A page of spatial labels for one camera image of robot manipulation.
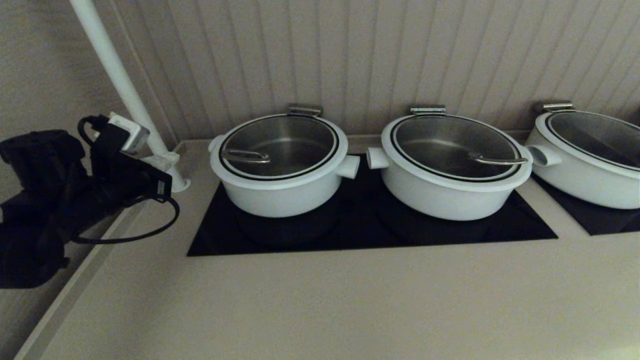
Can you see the white round cooking pot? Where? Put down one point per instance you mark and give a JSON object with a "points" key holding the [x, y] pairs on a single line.
{"points": [[590, 190], [280, 200], [440, 205]]}

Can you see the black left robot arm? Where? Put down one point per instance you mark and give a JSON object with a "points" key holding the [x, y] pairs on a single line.
{"points": [[35, 210]]}

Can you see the wide black glass cooktop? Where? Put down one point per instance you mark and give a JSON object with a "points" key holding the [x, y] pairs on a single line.
{"points": [[350, 235]]}

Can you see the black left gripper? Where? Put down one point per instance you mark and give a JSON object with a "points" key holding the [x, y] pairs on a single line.
{"points": [[125, 182]]}

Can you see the white support pole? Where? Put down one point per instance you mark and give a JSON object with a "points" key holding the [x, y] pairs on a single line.
{"points": [[120, 75]]}

